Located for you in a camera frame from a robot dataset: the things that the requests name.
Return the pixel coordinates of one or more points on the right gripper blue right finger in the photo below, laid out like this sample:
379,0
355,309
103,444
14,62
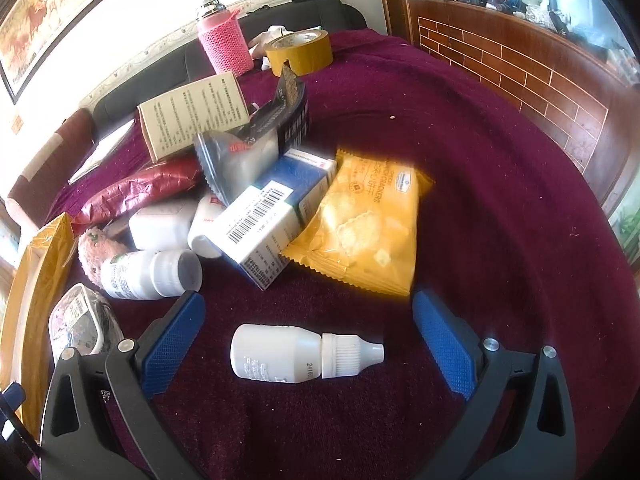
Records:
540,444

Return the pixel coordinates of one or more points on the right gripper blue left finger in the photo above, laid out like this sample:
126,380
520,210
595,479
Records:
99,422

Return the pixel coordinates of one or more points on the printed zip pouch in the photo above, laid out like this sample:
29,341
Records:
83,319

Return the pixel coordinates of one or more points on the white pill bottle green label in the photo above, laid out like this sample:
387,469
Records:
149,275

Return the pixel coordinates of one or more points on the pink plush toy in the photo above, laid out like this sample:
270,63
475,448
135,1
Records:
94,248

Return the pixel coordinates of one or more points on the white dropper bottle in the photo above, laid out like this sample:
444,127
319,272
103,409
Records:
291,355

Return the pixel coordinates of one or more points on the white square bottle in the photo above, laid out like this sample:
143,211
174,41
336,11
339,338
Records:
164,225

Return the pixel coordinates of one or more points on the blue white medicine box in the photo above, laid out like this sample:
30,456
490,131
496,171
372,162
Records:
255,228

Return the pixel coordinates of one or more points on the yellow snack packet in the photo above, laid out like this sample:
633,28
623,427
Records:
364,231

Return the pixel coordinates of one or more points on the red foil packet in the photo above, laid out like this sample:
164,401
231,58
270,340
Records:
145,187

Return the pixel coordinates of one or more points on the grey foil pouch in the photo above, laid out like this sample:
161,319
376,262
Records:
230,164

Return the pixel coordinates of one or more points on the beige text medicine box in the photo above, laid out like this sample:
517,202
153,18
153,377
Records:
170,121

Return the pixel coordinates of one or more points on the yellow storage box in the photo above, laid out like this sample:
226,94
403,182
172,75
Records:
37,286

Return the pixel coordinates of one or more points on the maroon bed blanket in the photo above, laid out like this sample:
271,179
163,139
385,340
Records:
510,237

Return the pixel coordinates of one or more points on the maroon armchair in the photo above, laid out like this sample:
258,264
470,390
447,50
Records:
34,191

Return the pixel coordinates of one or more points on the white red-label bottle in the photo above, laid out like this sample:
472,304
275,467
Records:
202,227

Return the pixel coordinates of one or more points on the wooden brick-pattern cabinet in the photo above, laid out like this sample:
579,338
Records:
566,92

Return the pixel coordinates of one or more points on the black silver foil pouch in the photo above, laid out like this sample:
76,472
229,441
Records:
287,114

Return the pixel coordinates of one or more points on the white crumpled tissue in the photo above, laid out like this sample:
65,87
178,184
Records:
267,40

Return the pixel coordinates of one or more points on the pink knit-sleeved flask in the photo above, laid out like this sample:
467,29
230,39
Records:
222,39

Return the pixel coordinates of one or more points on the framed horse painting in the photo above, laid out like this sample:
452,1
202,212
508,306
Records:
30,30

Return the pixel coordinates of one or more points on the yellow tape roll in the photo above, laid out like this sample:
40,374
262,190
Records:
305,52

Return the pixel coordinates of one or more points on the black sofa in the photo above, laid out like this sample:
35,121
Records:
188,61

